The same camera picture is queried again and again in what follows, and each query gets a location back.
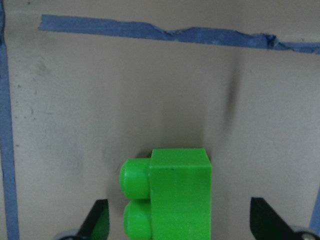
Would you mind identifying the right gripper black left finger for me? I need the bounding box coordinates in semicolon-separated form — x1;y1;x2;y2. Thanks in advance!
75;199;110;240

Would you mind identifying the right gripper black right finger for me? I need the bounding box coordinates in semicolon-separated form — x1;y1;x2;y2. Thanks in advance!
250;197;296;240

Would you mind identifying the green toy block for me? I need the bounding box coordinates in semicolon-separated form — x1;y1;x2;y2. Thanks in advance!
119;148;212;240

